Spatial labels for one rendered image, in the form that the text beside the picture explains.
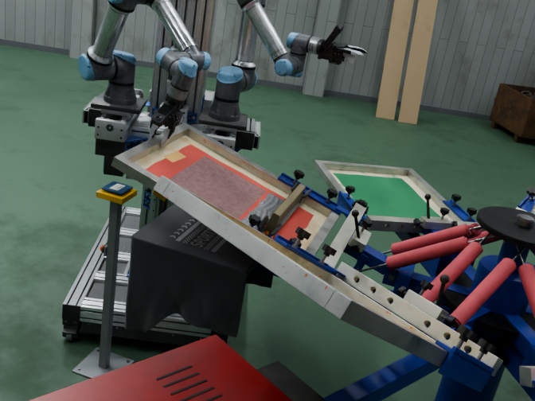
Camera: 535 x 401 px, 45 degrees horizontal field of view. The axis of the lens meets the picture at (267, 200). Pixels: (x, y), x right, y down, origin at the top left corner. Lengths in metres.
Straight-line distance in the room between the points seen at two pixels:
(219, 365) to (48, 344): 2.00
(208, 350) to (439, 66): 8.61
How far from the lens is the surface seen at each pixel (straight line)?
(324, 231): 2.52
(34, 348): 3.54
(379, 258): 2.44
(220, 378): 1.61
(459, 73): 10.11
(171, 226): 2.64
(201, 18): 3.16
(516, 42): 10.28
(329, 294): 1.13
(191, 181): 2.48
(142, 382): 1.58
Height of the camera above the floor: 2.10
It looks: 22 degrees down
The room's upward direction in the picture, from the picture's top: 10 degrees clockwise
